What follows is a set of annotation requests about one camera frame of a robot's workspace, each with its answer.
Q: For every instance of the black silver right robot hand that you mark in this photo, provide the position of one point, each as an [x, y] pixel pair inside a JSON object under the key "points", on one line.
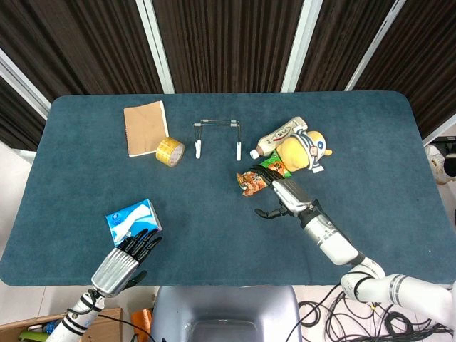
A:
{"points": [[292, 196]]}

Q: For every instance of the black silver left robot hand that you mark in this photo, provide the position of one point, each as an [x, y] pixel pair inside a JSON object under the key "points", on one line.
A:
{"points": [[115, 269]]}

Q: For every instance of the blue tissue pack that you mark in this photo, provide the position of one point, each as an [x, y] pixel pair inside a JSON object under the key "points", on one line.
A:
{"points": [[132, 216]]}

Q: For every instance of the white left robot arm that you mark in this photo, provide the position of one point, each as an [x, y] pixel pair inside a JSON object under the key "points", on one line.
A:
{"points": [[75, 318]]}

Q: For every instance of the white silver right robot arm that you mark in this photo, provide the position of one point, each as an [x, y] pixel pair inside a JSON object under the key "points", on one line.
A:
{"points": [[338, 246]]}

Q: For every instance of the cardboard box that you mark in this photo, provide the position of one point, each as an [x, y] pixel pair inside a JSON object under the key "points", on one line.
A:
{"points": [[103, 326]]}

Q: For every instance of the yellow plush toy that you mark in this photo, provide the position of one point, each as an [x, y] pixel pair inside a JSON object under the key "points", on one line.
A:
{"points": [[294, 153]]}

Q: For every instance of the green orange snack bag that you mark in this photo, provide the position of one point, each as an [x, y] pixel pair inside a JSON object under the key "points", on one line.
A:
{"points": [[251, 183]]}

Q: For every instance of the orange object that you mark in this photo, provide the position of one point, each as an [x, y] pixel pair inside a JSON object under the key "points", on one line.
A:
{"points": [[140, 318]]}

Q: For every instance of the beige drink bottle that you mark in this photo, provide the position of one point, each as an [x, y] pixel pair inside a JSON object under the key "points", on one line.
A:
{"points": [[276, 137]]}

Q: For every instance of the blue table cloth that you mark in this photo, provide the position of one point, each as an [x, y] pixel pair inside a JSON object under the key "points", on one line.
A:
{"points": [[213, 228]]}

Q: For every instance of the grey robot torso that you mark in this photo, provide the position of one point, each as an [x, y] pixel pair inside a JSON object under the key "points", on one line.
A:
{"points": [[224, 310]]}

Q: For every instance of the yellow packing tape roll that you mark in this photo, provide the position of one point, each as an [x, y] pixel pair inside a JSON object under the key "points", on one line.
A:
{"points": [[164, 151]]}

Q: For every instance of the brown paper notebook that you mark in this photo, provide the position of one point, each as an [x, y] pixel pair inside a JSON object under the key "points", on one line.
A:
{"points": [[144, 126]]}

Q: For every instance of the dark brown curtain panel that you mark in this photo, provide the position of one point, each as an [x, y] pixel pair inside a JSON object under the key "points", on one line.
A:
{"points": [[228, 42], [427, 60], [345, 39], [71, 42], [18, 121]]}

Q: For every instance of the white frame post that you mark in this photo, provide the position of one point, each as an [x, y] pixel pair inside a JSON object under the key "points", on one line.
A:
{"points": [[440, 132], [155, 46], [301, 46], [21, 83], [375, 42]]}

